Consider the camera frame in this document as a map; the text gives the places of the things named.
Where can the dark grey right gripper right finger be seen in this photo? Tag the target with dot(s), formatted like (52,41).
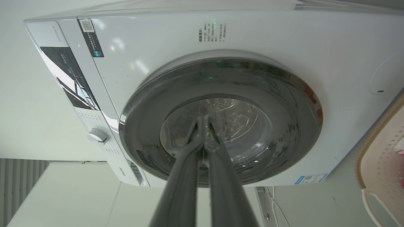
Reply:
(225,192)

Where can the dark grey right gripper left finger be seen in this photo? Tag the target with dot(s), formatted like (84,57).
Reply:
(180,189)

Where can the beige perforated laundry basket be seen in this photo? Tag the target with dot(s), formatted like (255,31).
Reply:
(383,167)

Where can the silver washing machine dial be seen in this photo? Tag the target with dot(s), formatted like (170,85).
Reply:
(98,136)

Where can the round dark washing machine door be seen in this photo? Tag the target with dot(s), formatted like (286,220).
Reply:
(277,104)

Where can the white cabinet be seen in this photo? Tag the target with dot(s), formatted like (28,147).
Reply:
(72,198)

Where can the white front-load washing machine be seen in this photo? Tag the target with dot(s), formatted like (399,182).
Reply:
(284,44)

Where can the grey ribbed radiator panel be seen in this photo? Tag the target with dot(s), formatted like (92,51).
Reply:
(19,183)

